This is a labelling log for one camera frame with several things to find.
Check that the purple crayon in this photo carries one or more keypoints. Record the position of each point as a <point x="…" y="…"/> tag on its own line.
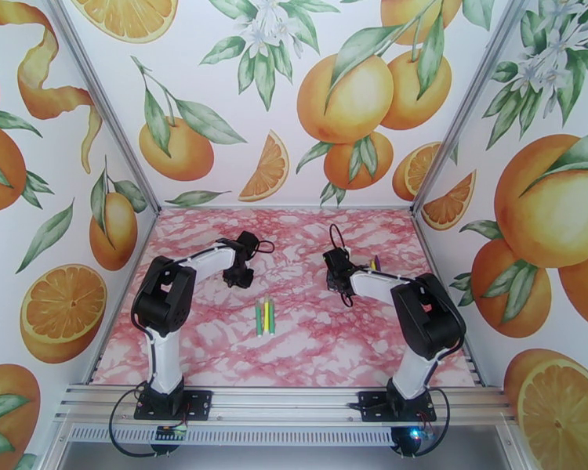
<point x="377" y="262"/>

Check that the green marker pen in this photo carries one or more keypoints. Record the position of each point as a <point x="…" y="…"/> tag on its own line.
<point x="258" y="321"/>
<point x="271" y="317"/>

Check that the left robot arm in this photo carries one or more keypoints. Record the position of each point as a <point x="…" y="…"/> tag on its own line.
<point x="164" y="307"/>

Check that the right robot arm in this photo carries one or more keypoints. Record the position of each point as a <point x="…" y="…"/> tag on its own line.
<point x="426" y="317"/>

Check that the small blue circuit board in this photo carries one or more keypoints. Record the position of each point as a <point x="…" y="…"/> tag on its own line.
<point x="170" y="434"/>

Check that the small circuit board with light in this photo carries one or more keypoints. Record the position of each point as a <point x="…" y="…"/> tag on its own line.
<point x="414" y="434"/>

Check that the grey table side rail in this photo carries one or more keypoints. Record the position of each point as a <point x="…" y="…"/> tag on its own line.
<point x="474" y="366"/>
<point x="146" y="238"/>

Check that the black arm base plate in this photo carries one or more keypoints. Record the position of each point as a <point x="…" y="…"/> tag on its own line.
<point x="372" y="407"/>
<point x="198" y="405"/>

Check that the aluminium mounting rail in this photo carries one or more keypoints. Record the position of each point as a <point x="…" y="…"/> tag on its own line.
<point x="284" y="405"/>

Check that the aluminium frame post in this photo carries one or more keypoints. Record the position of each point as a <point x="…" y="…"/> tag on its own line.
<point x="466" y="106"/>
<point x="107" y="106"/>

